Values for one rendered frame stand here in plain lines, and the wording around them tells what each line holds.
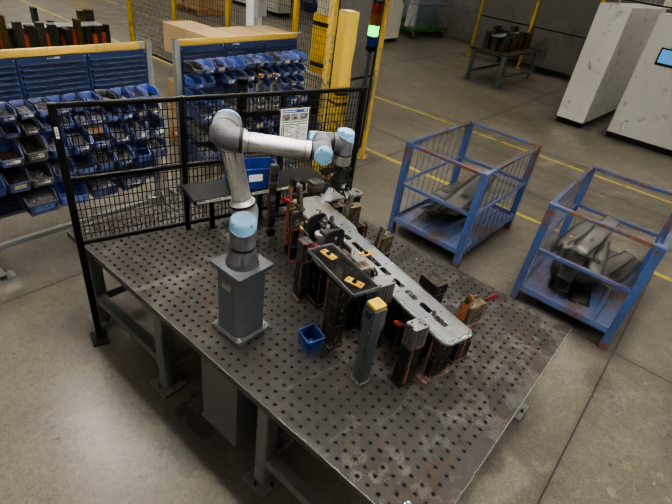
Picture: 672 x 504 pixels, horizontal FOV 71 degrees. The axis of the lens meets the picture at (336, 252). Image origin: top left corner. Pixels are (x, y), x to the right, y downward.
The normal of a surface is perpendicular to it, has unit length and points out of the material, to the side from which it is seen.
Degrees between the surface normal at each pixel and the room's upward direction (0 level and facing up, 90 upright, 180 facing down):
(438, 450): 0
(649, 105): 90
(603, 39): 90
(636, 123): 90
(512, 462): 0
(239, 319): 90
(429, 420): 0
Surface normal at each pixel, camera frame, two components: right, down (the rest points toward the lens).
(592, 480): 0.13, -0.82
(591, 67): -0.69, 0.33
